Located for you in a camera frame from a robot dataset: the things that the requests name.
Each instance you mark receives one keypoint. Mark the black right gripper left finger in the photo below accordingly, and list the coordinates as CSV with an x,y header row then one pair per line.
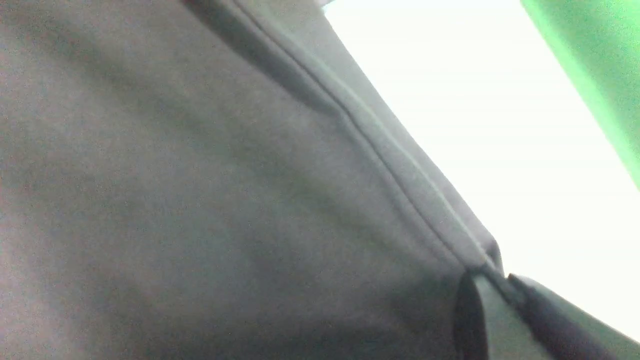
x,y
488,324

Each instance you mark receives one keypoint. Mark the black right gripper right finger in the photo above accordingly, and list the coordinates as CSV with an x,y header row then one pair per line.
x,y
565,330

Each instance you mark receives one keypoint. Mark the dark gray long-sleeve shirt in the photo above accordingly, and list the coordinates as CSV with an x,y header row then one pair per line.
x,y
215,180

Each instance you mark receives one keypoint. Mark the green backdrop cloth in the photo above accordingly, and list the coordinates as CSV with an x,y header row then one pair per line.
x,y
597,43

